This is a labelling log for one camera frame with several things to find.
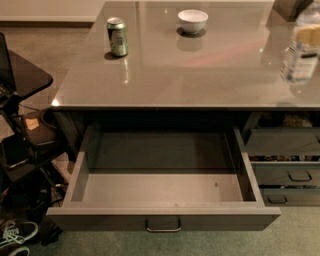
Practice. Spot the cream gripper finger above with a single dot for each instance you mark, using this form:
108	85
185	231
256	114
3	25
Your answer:
309	35

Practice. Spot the clear plastic water bottle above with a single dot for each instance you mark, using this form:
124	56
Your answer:
301	60

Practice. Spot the right middle grey drawer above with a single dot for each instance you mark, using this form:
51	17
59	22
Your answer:
286	170

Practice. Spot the right lower grey drawer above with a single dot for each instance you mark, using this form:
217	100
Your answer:
291	196

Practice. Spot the open grey top drawer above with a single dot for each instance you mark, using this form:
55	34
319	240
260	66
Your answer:
122	178

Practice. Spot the white ceramic bowl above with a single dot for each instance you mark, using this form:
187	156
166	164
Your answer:
192	21

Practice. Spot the green soda can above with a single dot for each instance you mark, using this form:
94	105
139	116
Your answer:
116	29

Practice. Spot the brown box with label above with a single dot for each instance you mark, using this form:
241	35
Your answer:
40	127

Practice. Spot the black laptop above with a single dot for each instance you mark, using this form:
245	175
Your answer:
7	83

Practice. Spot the smartphone on stand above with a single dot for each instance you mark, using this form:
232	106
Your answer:
14	151

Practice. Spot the white sneaker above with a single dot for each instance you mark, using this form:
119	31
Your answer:
17	233
21	251

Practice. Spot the metal drawer handle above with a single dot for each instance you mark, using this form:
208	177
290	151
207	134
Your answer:
163	224

